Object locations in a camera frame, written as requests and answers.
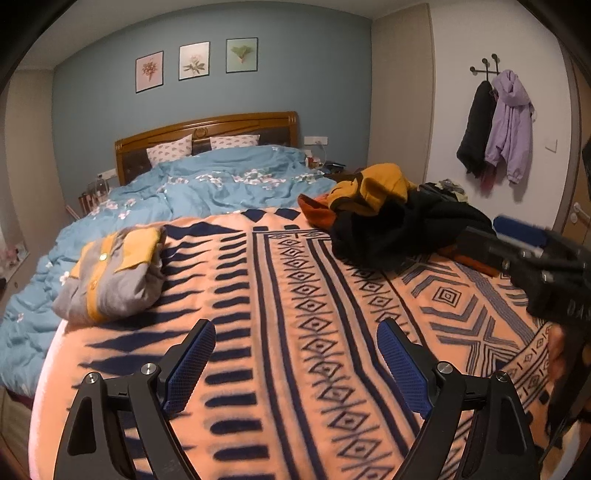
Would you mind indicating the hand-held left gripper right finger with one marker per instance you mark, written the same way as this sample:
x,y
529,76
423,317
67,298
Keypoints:
x,y
401,364

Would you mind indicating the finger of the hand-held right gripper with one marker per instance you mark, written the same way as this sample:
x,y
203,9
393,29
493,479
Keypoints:
x,y
482,249
517,228

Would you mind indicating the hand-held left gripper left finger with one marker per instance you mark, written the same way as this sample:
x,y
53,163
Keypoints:
x,y
189,364

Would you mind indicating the mustard yellow sweater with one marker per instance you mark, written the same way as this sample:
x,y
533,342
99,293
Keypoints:
x,y
383,184

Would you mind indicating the dark pink hanging garment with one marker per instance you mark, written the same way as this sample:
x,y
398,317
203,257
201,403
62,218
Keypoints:
x,y
487,180

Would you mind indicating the grey patterned garment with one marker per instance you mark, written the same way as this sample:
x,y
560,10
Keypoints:
x,y
450,189

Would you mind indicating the black garment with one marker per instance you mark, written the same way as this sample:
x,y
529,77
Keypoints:
x,y
406,230

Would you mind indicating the orange patterned blanket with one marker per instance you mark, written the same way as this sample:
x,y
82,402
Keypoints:
x,y
277,369

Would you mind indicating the purple hanging jacket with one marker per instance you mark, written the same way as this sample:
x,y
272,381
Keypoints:
x,y
510,124

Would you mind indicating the folded grey and yellow shirt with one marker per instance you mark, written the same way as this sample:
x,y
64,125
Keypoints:
x,y
120,286

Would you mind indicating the grey-brown door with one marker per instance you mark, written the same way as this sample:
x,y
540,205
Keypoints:
x,y
575,138

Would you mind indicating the black hanging coat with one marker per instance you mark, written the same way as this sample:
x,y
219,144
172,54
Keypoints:
x,y
475,129

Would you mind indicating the wooden bedside table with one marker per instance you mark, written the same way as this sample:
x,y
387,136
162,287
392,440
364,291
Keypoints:
x,y
346,174

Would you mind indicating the orange-red garment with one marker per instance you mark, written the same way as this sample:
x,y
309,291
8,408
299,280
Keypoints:
x,y
318,212

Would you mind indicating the blue floral duvet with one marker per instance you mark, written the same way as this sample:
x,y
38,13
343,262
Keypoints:
x,y
221,194

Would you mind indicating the bedside clutter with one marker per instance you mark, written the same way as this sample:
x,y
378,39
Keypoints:
x,y
318,162

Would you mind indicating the glass jar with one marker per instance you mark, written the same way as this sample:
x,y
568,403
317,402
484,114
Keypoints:
x,y
98,189

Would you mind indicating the white patterned pillow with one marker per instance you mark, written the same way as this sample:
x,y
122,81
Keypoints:
x,y
171,147
233,141

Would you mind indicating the wooden bed headboard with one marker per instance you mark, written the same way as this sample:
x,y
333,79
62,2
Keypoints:
x,y
231,122

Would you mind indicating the framed red flower picture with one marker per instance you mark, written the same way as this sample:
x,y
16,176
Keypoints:
x,y
149,71

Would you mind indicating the framed white flower picture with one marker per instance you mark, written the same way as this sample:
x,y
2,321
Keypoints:
x,y
194,60

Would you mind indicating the framed green leaf picture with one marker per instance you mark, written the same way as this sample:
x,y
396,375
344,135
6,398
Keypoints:
x,y
241,54

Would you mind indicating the white light switch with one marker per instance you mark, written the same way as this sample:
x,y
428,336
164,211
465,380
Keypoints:
x,y
551,144

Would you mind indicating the black wall coat hooks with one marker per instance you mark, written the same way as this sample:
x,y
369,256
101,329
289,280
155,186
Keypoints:
x,y
485,69

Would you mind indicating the white wall socket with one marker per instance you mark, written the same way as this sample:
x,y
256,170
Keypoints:
x,y
106,174
316,141

